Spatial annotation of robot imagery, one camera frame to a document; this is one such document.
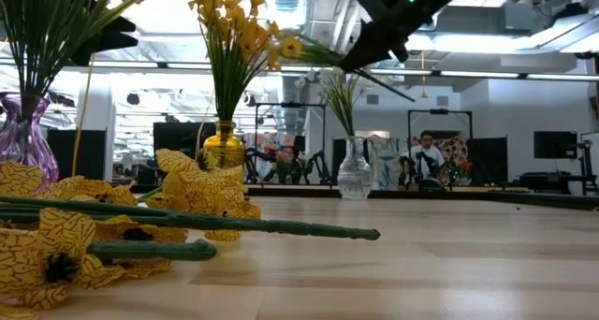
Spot yellow flower bunch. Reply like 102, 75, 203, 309
0, 146, 263, 320
279, 34, 416, 104
185, 0, 282, 124
185, 0, 263, 124

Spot purple glass vase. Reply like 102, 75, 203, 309
0, 92, 61, 183

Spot clear glass vase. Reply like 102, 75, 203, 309
336, 135, 374, 201

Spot yellow glass vase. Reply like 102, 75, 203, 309
202, 120, 246, 169

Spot pink background flowers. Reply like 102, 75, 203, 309
273, 146, 300, 183

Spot white column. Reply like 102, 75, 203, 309
76, 88, 117, 181

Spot thin tan stalk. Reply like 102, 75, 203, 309
70, 57, 95, 177

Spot black panel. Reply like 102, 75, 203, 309
467, 137, 510, 186
46, 129, 108, 182
153, 121, 221, 161

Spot white blue patterned cloth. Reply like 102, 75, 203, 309
372, 135, 404, 191

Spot person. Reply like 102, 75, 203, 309
405, 129, 446, 190

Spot black monitor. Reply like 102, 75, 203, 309
533, 130, 578, 160

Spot black background desk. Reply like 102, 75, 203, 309
519, 171, 599, 196

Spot black metal frame stand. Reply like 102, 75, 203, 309
406, 108, 474, 141
254, 102, 328, 185

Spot camera on stand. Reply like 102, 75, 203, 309
577, 139, 594, 193

